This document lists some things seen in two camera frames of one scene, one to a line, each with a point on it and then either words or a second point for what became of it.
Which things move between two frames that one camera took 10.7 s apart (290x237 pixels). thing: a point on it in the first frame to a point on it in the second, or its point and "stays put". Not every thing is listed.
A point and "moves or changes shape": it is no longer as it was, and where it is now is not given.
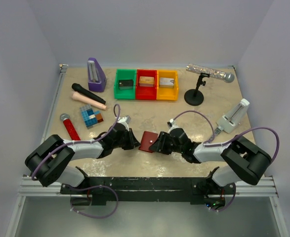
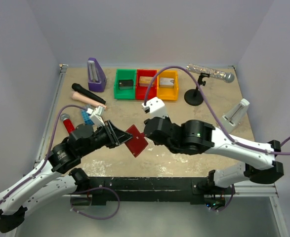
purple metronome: (97, 79) stays put
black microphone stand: (195, 97) stays put
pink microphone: (79, 97) stays put
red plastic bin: (146, 93) stays put
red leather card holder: (147, 138) moves or changes shape
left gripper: (135, 142) to (116, 136)
